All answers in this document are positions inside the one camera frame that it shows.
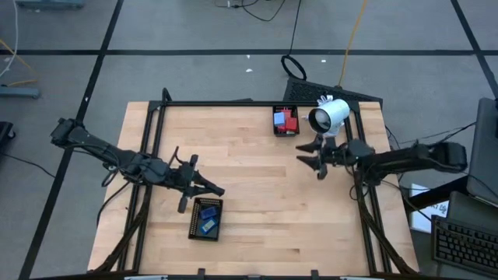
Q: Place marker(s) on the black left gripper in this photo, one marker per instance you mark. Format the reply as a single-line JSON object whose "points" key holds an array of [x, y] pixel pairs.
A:
{"points": [[177, 175]]}

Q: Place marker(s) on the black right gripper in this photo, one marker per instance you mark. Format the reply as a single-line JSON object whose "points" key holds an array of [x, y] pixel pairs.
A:
{"points": [[338, 155]]}

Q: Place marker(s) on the blue rectangular box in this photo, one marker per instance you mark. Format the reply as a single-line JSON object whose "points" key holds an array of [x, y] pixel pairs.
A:
{"points": [[209, 212]]}

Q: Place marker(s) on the blue digital clock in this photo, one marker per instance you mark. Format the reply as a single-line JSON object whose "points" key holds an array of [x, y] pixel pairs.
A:
{"points": [[209, 226]]}

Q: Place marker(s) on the light blue small box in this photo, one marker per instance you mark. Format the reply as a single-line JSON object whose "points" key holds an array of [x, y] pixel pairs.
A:
{"points": [[279, 118]]}

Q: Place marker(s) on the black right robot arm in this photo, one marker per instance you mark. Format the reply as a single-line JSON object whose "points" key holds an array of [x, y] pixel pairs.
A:
{"points": [[408, 159]]}

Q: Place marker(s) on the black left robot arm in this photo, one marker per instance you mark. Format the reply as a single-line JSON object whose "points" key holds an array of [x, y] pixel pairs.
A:
{"points": [[97, 148]]}

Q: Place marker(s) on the large black plastic basket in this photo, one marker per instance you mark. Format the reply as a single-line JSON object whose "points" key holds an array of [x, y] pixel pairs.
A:
{"points": [[194, 221]]}

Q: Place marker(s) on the white spotlight lamp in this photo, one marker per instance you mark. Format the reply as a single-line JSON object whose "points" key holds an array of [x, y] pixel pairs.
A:
{"points": [[328, 116]]}

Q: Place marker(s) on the small black plastic basket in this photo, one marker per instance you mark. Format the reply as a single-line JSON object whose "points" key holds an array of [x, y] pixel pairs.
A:
{"points": [[286, 106]]}

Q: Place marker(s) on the black table edge clip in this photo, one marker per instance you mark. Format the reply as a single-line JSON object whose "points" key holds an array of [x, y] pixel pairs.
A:
{"points": [[314, 272], [201, 271]]}

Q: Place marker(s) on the black desk bar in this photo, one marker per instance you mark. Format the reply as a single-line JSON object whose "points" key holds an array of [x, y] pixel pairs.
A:
{"points": [[432, 196]]}

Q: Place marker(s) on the white paper sign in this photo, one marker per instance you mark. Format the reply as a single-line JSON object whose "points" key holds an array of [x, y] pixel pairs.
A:
{"points": [[422, 221]]}

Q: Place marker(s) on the dark grey monitor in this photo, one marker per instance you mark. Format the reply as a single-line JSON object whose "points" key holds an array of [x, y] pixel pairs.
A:
{"points": [[484, 155]]}

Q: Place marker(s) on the black keyboard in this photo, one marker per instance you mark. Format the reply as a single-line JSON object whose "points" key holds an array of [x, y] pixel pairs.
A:
{"points": [[463, 245]]}

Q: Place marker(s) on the black floor object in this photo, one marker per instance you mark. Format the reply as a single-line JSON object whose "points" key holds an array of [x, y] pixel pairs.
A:
{"points": [[4, 134]]}

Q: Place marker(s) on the grey floor bar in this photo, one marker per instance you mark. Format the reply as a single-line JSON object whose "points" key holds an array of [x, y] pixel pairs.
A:
{"points": [[50, 4], [19, 92]]}

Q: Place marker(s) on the black metal table frame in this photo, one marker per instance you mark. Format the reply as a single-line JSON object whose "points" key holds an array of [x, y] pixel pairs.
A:
{"points": [[218, 103]]}

